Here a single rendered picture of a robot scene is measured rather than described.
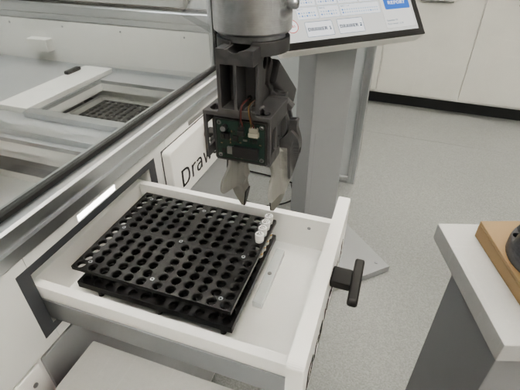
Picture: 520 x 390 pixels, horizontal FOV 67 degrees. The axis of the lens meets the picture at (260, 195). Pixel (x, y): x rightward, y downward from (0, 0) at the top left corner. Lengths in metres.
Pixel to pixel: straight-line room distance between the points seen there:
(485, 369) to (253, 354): 0.51
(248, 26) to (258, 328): 0.36
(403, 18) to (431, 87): 2.02
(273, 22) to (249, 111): 0.08
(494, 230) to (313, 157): 0.85
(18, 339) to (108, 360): 0.13
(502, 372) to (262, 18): 0.71
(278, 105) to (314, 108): 1.03
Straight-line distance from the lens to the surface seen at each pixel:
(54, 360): 0.64
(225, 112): 0.38
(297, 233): 0.62
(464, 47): 3.36
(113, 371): 0.62
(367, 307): 1.68
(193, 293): 0.49
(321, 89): 1.42
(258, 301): 0.54
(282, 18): 0.38
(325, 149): 1.54
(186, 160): 0.76
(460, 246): 0.83
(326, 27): 1.27
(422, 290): 1.81
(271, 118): 0.37
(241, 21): 0.37
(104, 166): 0.59
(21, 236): 0.52
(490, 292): 0.77
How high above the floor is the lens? 1.26
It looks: 35 degrees down
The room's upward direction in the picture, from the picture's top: straight up
